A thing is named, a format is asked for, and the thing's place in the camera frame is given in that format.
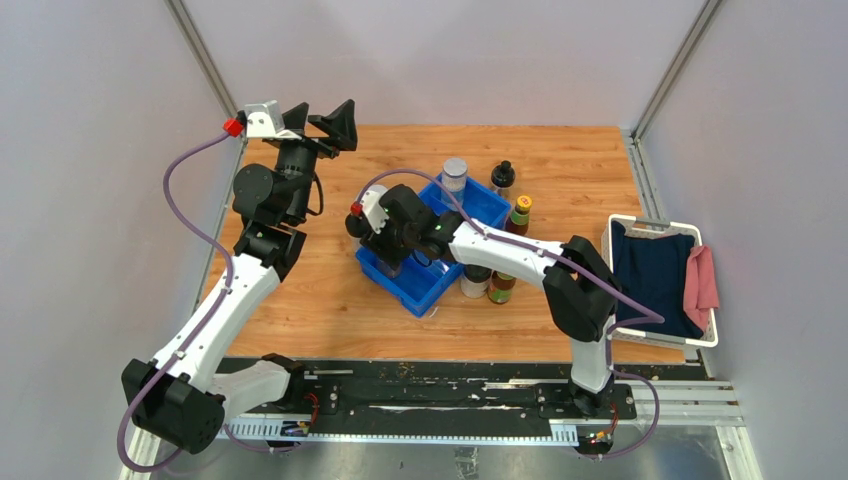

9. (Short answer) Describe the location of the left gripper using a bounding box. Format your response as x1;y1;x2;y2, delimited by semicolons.
275;99;356;223

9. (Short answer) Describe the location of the silver lid blue label jar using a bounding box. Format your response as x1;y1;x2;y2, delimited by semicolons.
440;157;468;206

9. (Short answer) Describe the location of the silver lid millet jar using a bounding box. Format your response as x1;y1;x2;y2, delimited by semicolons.
375;259;403;279

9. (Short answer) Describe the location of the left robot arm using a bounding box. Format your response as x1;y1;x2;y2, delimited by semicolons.
119;99;358;454

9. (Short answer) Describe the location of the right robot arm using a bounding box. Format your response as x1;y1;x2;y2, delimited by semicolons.
345;184;620;418

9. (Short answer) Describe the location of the black lid jar left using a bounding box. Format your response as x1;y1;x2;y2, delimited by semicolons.
360;184;388;210

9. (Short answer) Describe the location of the black lid jar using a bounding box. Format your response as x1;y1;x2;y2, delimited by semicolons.
460;265;492;299
360;184;388;210

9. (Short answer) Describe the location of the blue divided plastic bin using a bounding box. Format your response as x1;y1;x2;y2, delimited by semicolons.
355;177;512;317

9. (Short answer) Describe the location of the black lid jar right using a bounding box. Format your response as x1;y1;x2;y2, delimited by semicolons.
460;265;492;299

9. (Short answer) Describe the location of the black cap soy bottle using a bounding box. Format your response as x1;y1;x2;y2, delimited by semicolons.
490;160;516;200

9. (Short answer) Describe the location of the red cap sauce bottle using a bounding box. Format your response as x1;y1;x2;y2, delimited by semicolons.
505;195;533;236

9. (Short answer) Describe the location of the yellow cap sauce bottle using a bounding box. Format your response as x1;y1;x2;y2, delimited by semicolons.
487;272;517;304

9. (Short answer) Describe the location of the white plastic basket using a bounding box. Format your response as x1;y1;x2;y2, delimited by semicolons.
599;213;720;350

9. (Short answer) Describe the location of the dark blue cloth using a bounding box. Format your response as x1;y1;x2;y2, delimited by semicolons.
611;221;703;339

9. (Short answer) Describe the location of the pink cloth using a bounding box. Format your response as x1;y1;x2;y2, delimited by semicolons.
682;245;720;333

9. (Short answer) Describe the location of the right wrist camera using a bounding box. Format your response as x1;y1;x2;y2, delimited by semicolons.
362;197;389;234

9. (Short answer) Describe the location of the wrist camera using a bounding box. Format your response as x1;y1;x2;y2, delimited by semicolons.
362;197;389;234
243;100;302;140

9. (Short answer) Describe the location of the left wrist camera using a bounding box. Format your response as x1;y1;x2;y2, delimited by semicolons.
243;100;302;140

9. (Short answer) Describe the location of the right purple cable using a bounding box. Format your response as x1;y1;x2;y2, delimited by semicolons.
349;168;666;462

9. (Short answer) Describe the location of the purple cable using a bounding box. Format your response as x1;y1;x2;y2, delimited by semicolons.
117;117;303;474
349;168;666;462

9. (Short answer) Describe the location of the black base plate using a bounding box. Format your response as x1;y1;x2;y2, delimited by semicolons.
241;358;639;440

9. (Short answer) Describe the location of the left aluminium frame post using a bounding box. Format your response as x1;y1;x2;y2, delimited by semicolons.
164;0;239;118

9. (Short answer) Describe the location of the aluminium frame post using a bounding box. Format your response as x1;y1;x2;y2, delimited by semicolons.
631;0;724;143
164;0;239;118

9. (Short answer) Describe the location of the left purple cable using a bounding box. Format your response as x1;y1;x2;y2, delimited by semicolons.
117;117;303;474

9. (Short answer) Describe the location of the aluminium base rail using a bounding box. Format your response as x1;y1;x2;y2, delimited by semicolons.
159;369;761;479

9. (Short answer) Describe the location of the right aluminium frame post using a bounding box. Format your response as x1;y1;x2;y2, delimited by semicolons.
631;0;724;143

